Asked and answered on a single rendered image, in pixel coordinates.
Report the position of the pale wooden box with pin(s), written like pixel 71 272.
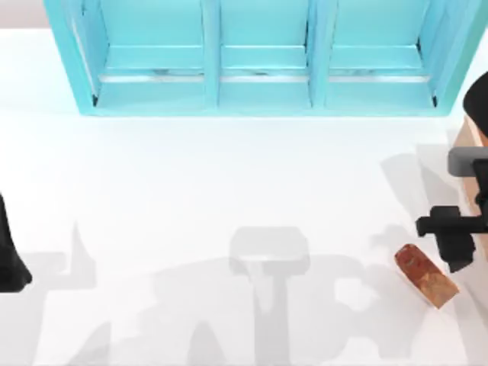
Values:
pixel 469 190

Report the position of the brown bread loaf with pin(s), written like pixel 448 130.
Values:
pixel 425 276

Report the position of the pale grey rounded box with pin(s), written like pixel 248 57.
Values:
pixel 459 162

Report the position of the light blue rack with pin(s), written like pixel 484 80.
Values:
pixel 263 57

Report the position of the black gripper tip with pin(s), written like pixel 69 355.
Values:
pixel 9 263

